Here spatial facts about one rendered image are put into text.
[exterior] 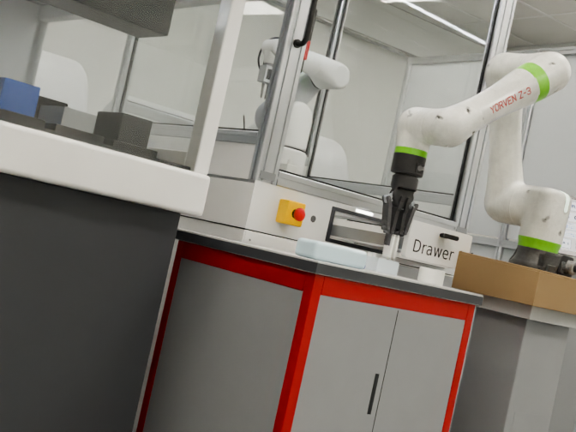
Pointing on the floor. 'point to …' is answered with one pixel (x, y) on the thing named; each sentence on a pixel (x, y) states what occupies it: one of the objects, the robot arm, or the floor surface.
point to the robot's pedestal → (511, 368)
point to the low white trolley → (301, 345)
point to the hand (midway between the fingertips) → (390, 246)
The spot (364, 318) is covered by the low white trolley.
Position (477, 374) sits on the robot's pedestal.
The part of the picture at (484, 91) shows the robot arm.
